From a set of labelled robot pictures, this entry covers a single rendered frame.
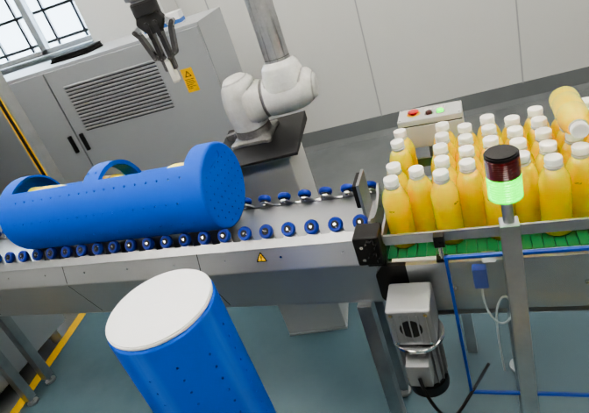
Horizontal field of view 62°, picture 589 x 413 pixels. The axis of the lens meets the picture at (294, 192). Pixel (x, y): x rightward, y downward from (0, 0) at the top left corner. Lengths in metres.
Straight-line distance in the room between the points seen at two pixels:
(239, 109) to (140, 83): 1.31
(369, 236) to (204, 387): 0.55
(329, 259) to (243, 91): 0.81
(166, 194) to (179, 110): 1.66
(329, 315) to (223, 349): 1.23
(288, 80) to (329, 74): 2.33
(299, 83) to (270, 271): 0.74
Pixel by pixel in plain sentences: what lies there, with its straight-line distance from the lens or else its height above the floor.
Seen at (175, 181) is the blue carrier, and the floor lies 1.18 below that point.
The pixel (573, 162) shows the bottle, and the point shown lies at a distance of 1.32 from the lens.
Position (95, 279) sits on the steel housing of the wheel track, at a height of 0.85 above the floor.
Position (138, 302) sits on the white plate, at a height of 1.04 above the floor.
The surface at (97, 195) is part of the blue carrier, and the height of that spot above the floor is 1.18.
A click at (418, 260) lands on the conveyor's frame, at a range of 1.33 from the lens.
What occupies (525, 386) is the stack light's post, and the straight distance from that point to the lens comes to 1.39.
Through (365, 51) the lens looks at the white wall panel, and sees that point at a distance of 4.17.
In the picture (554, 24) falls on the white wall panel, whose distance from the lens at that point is 4.38.
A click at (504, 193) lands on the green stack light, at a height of 1.19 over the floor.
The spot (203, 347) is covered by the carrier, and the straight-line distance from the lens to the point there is 1.22.
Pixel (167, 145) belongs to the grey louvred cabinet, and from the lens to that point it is 3.29.
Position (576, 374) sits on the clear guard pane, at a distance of 1.54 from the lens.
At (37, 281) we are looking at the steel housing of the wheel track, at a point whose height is 0.86.
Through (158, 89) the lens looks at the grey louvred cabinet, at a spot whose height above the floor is 1.15.
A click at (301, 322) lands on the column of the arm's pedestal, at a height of 0.08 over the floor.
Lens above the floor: 1.72
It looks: 27 degrees down
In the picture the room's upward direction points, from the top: 19 degrees counter-clockwise
